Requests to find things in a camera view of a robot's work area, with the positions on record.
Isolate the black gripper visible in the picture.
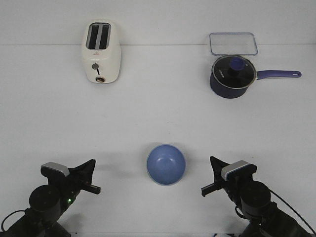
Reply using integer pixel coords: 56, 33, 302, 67
201, 156, 240, 198
49, 159, 101, 198

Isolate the blue plastic bowl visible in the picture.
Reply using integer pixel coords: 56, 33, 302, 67
146, 144, 186, 186

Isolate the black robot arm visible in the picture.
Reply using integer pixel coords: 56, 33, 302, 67
201, 156, 316, 237
0, 159, 101, 237

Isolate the dark blue saucepan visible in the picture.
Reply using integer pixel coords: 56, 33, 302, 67
209, 66, 302, 99

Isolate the glass pot lid blue knob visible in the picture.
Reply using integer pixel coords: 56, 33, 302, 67
212, 55, 256, 89

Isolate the cream white toaster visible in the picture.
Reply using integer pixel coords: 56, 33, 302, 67
81, 20, 121, 83

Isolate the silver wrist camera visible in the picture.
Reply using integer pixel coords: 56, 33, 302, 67
220, 160, 257, 181
40, 162, 70, 177

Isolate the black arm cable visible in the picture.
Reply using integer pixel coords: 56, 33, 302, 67
0, 209, 28, 232
234, 187, 316, 235

